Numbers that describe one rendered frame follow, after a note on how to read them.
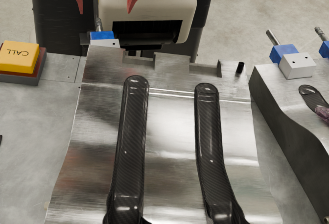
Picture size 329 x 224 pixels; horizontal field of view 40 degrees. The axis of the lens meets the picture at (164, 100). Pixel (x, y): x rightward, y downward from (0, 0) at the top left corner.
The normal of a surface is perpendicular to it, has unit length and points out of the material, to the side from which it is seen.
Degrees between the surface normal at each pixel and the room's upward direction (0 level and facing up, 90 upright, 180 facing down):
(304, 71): 90
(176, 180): 28
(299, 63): 0
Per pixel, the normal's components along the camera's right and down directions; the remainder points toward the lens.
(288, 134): -0.95, 0.11
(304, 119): -0.02, -0.94
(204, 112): 0.15, -0.63
